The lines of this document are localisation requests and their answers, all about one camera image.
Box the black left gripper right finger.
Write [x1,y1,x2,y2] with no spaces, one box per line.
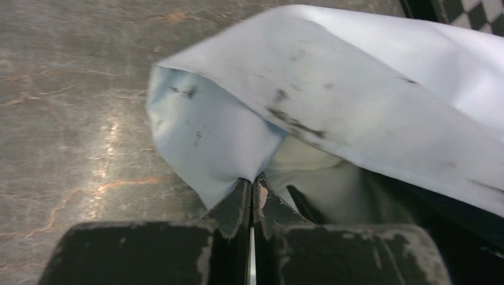
[253,173,314,240]

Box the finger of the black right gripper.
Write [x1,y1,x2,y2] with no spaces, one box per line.
[286,185,327,224]

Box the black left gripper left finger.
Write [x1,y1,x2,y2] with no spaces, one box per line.
[202,179,252,239]

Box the white pillow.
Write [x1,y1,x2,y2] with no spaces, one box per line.
[265,136,415,224]

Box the light blue pillowcase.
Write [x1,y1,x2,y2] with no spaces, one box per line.
[146,5,503,216]

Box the black white checkerboard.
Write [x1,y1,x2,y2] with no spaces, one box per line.
[400,0,503,37]

